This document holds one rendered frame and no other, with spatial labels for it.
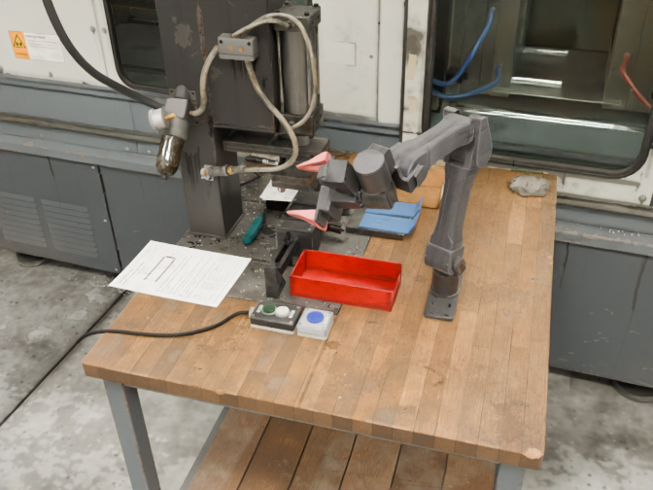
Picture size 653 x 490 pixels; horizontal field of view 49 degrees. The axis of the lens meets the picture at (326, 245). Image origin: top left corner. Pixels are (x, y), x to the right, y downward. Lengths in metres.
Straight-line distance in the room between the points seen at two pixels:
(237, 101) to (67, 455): 1.49
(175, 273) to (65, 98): 1.29
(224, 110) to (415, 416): 0.85
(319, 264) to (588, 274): 1.08
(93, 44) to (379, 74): 1.08
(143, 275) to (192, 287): 0.14
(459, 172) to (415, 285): 0.35
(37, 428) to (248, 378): 1.44
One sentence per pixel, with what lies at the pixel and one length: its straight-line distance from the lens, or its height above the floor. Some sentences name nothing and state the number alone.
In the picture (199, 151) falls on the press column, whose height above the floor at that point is 1.16.
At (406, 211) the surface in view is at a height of 0.92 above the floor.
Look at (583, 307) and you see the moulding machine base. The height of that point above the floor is 0.39.
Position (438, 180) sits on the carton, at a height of 0.93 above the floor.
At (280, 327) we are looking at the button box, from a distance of 1.64.
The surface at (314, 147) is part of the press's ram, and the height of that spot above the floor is 1.18.
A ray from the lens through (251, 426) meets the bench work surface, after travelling 2.38.
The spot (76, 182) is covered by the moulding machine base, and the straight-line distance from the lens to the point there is 3.18.
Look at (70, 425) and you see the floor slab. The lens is 2.83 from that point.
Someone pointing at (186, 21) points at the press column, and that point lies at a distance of 1.74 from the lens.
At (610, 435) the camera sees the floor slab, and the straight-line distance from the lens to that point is 2.78.
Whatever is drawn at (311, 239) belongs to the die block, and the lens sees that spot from 1.83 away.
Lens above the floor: 1.98
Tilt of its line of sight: 34 degrees down
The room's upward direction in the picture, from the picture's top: 1 degrees counter-clockwise
